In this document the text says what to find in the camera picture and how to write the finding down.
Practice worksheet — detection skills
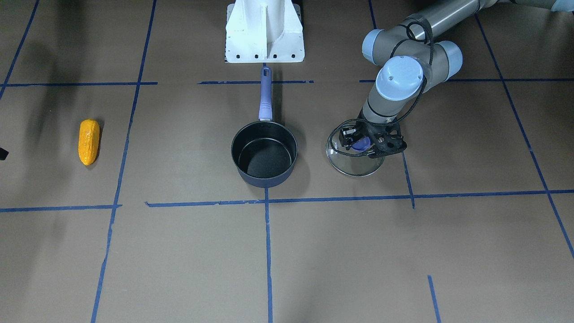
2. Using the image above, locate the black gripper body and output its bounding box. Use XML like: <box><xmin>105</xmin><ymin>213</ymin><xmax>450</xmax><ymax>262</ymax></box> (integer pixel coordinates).
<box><xmin>339</xmin><ymin>121</ymin><xmax>407</xmax><ymax>159</ymax></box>

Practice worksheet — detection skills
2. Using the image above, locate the glass lid with blue knob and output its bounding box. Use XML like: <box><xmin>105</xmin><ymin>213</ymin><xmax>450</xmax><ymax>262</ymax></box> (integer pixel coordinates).
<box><xmin>326</xmin><ymin>129</ymin><xmax>385</xmax><ymax>177</ymax></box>

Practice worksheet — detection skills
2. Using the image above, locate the dark blue saucepan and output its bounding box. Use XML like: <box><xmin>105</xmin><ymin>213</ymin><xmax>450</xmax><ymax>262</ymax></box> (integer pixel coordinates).
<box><xmin>231</xmin><ymin>66</ymin><xmax>299</xmax><ymax>188</ymax></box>

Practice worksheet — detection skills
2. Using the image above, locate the yellow toy corn cob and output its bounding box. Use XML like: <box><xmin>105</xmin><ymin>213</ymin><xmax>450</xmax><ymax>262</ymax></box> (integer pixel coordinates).
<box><xmin>78</xmin><ymin>119</ymin><xmax>100</xmax><ymax>166</ymax></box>

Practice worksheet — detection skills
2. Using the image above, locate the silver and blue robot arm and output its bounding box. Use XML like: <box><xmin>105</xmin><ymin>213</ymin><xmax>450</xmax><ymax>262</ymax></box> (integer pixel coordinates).
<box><xmin>326</xmin><ymin>0</ymin><xmax>496</xmax><ymax>160</ymax></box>

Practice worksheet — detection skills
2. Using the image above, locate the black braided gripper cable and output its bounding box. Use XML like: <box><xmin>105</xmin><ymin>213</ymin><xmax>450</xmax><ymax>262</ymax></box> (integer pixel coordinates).
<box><xmin>329</xmin><ymin>22</ymin><xmax>435</xmax><ymax>157</ymax></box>

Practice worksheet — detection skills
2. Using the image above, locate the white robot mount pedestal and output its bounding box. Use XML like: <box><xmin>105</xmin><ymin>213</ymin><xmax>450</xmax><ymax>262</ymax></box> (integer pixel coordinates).
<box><xmin>224</xmin><ymin>0</ymin><xmax>305</xmax><ymax>64</ymax></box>

